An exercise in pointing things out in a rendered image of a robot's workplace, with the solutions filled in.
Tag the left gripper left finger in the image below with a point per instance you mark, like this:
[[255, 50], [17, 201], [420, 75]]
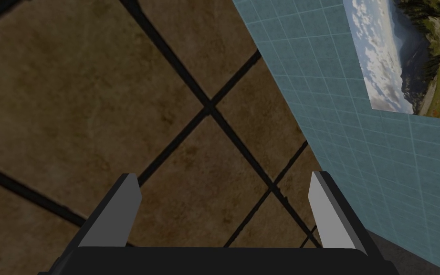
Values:
[[109, 217]]

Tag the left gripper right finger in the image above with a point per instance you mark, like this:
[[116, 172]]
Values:
[[332, 219]]

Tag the mountain landscape picture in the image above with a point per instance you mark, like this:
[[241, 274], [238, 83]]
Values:
[[407, 53]]

